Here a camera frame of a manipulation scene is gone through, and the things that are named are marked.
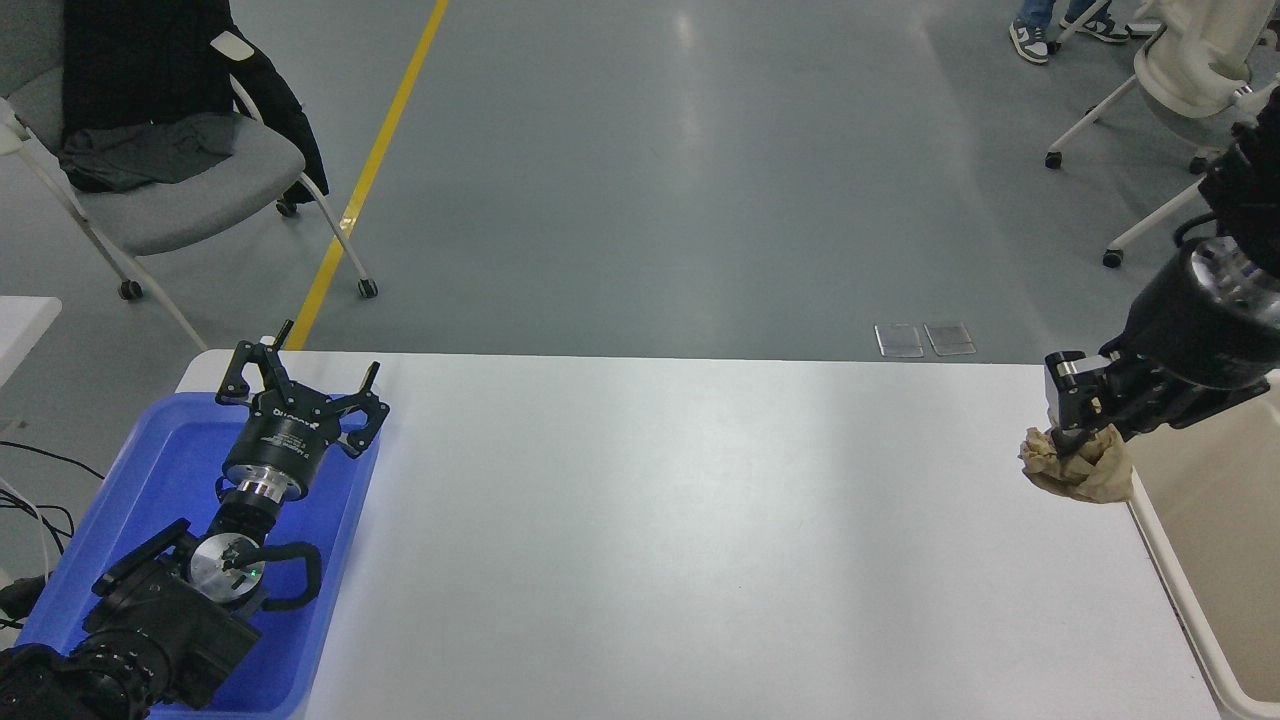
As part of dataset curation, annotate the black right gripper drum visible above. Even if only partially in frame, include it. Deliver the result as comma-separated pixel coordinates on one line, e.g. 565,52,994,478
1099,242,1280,434

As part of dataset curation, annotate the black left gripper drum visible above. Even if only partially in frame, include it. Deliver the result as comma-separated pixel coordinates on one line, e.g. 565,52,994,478
221,393,342,495

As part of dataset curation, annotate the tan paper ball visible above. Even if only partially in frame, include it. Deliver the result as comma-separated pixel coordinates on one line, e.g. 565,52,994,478
1018,422,1137,505

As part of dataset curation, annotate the blue plastic tray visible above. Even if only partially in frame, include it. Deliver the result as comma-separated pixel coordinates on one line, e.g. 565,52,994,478
15,392,382,719

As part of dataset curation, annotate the clear floor plate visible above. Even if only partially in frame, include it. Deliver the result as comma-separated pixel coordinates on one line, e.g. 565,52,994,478
924,320,978,358
874,322,926,359

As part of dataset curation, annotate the grey chair with castors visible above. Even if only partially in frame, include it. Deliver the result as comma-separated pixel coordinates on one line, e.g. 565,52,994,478
0,0,380,352

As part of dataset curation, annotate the large pale bin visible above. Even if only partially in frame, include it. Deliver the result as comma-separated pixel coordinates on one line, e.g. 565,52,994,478
1124,372,1280,720

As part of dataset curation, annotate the small white side table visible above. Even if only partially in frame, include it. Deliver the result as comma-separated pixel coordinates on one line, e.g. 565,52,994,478
0,296,63,389

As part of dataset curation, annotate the dark grey folded cloth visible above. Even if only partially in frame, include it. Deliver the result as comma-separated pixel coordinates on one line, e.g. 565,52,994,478
57,110,242,194

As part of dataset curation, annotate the black jacket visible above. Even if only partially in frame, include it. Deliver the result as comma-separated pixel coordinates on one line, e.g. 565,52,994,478
60,0,330,207

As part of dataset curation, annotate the person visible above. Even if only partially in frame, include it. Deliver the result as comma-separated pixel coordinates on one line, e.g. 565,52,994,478
1008,0,1132,66

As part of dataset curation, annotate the thin black cable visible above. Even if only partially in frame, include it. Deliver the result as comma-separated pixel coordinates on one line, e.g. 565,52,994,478
0,441,106,482
0,488,77,557

